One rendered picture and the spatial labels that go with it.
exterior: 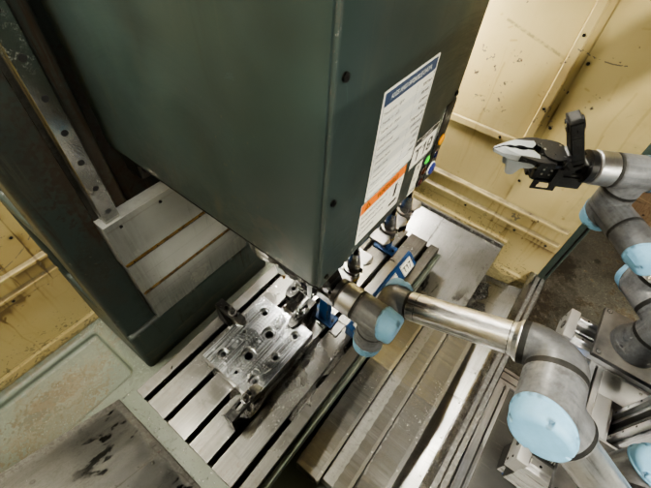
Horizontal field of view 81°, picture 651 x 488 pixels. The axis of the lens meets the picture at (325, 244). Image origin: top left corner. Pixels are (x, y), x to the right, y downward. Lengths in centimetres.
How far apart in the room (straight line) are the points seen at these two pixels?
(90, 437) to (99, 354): 39
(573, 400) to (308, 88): 70
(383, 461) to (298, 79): 132
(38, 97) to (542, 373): 111
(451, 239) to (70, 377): 178
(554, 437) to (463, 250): 123
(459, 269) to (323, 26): 160
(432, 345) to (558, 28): 119
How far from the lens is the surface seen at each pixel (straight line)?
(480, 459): 219
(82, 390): 192
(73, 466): 168
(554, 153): 95
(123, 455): 167
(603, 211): 108
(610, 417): 166
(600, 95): 155
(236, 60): 51
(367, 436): 152
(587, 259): 351
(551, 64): 154
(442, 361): 169
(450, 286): 188
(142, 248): 128
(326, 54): 41
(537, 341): 91
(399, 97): 59
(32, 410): 198
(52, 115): 100
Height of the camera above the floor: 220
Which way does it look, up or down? 51 degrees down
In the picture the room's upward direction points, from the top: 5 degrees clockwise
